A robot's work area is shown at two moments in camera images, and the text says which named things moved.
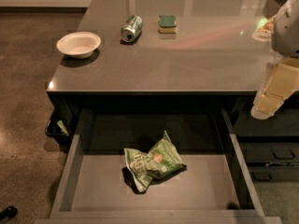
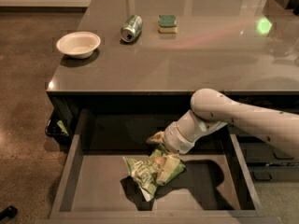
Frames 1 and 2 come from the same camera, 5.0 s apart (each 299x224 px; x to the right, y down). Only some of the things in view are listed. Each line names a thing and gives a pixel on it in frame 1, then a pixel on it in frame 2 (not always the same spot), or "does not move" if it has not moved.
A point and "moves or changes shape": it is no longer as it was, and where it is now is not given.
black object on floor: (9, 212) does not move
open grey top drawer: (215, 187) does not move
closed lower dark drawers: (269, 147) does not move
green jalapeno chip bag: (162, 160) moves or changes shape
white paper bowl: (78, 44) does not move
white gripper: (286, 32) to (171, 138)
